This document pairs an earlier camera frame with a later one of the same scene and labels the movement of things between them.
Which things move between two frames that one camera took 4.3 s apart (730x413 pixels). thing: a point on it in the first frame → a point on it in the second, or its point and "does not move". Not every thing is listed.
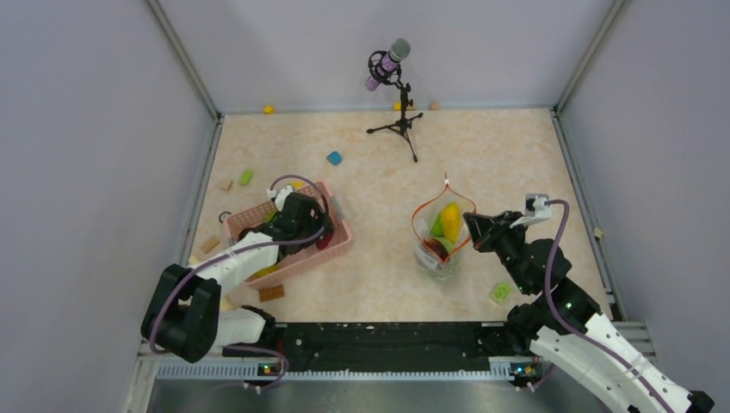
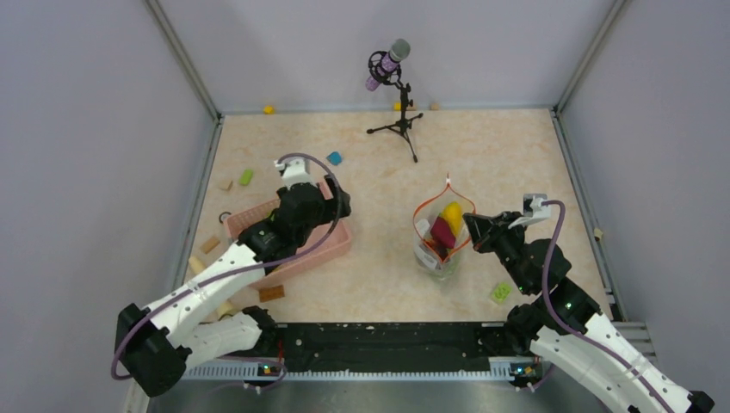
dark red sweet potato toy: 322,243 → 441,232
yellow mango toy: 451,221 does not move
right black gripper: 485,230 does not move
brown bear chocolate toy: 438,247 does not move
